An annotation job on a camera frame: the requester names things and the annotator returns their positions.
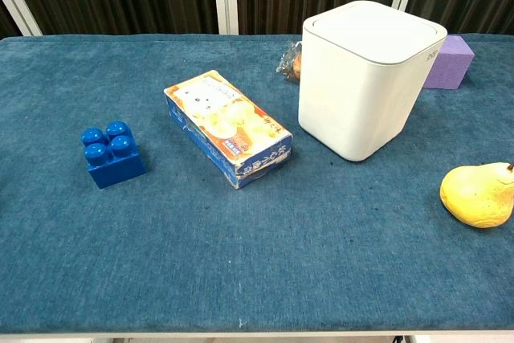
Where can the orange and blue snack box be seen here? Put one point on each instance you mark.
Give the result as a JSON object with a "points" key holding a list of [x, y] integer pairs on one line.
{"points": [[225, 126]]}

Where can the yellow pear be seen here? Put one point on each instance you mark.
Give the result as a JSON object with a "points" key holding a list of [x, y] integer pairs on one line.
{"points": [[474, 194]]}

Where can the purple foam cube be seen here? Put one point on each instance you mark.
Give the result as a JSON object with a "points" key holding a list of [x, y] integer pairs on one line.
{"points": [[449, 66]]}

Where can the clear wrapped bread snack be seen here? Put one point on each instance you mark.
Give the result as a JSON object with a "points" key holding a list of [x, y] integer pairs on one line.
{"points": [[290, 64]]}

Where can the blue table cloth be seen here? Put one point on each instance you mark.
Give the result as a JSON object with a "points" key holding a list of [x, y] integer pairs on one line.
{"points": [[281, 258]]}

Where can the blue toy building block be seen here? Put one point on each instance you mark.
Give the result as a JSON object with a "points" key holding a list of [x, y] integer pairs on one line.
{"points": [[116, 170]]}

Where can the white open-lid container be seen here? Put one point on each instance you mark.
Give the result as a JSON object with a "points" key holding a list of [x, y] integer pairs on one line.
{"points": [[361, 106]]}

